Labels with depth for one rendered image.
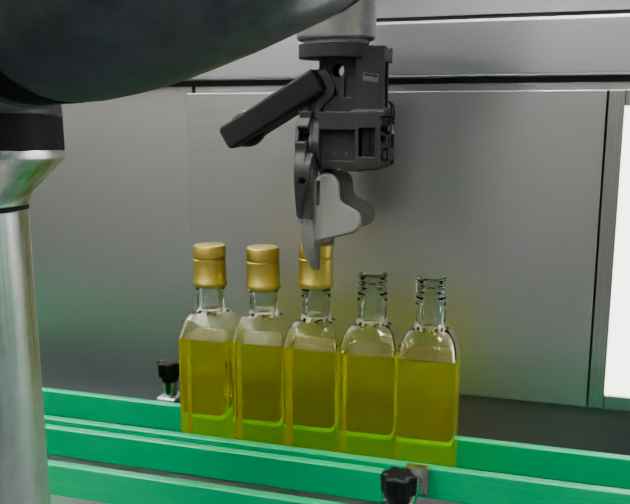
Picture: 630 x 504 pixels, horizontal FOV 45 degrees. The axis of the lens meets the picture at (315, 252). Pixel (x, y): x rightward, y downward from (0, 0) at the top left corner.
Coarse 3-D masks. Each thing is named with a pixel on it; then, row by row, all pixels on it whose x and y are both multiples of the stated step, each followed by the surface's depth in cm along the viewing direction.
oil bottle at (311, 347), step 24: (288, 336) 76; (312, 336) 75; (336, 336) 75; (288, 360) 76; (312, 360) 75; (336, 360) 75; (288, 384) 76; (312, 384) 75; (336, 384) 75; (288, 408) 77; (312, 408) 76; (336, 408) 76; (288, 432) 77; (312, 432) 76; (336, 432) 76
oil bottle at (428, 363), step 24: (408, 336) 73; (432, 336) 72; (456, 336) 74; (408, 360) 72; (432, 360) 71; (456, 360) 72; (408, 384) 73; (432, 384) 72; (456, 384) 73; (408, 408) 73; (432, 408) 72; (456, 408) 74; (408, 432) 73; (432, 432) 73; (456, 432) 76; (408, 456) 74; (432, 456) 73; (456, 456) 77
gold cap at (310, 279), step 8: (320, 248) 74; (328, 248) 75; (304, 256) 75; (320, 256) 74; (328, 256) 75; (304, 264) 75; (320, 264) 74; (328, 264) 75; (304, 272) 75; (312, 272) 75; (320, 272) 75; (328, 272) 75; (304, 280) 75; (312, 280) 75; (320, 280) 75; (328, 280) 75; (304, 288) 75; (312, 288) 75; (320, 288) 75; (328, 288) 75
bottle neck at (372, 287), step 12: (360, 276) 74; (372, 276) 73; (384, 276) 74; (360, 288) 74; (372, 288) 74; (384, 288) 74; (360, 300) 74; (372, 300) 74; (384, 300) 74; (360, 312) 75; (372, 312) 74; (384, 312) 75
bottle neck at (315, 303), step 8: (304, 296) 76; (312, 296) 75; (320, 296) 75; (328, 296) 76; (304, 304) 76; (312, 304) 76; (320, 304) 76; (328, 304) 76; (304, 312) 76; (312, 312) 76; (320, 312) 76; (328, 312) 76
